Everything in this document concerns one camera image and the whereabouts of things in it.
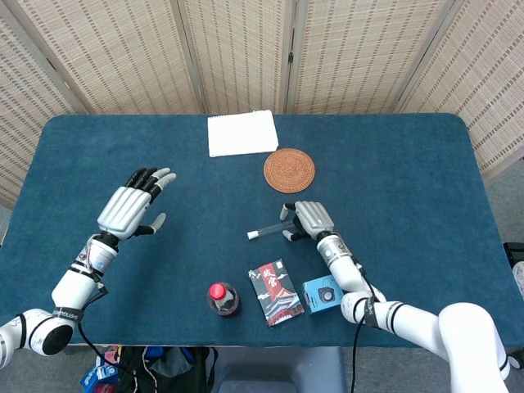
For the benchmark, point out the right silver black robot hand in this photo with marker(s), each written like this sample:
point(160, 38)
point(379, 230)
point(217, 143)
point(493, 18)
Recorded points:
point(313, 217)

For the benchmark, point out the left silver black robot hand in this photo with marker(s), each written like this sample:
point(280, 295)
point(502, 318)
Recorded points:
point(123, 209)

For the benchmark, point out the clear glass test tube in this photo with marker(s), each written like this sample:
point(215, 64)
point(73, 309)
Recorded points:
point(270, 229)

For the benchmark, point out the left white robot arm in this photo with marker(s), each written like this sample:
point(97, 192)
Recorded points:
point(78, 286)

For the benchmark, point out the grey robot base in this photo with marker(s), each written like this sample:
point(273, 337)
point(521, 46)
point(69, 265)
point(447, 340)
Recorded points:
point(282, 368)

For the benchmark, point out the round woven brown coaster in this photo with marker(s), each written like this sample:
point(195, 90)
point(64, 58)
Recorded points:
point(290, 170)

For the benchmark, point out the light blue speaker box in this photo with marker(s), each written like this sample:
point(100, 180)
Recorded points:
point(321, 294)

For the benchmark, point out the dark blue table cloth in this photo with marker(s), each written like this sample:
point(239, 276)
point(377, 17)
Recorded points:
point(204, 196)

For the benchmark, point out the black red card box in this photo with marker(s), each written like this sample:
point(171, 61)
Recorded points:
point(276, 292)

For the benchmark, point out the white folded cloth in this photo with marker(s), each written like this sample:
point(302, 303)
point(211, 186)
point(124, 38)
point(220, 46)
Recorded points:
point(242, 133)

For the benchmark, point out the cola bottle with red cap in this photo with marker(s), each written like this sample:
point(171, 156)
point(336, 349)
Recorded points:
point(223, 301)

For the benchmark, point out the bamboo folding screen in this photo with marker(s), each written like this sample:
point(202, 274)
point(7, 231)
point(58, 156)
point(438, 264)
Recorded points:
point(123, 53)

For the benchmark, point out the blue white packages pile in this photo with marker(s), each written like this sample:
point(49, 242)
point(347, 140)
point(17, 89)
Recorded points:
point(100, 374)

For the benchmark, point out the black backpack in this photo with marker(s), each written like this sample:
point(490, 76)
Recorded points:
point(172, 372)

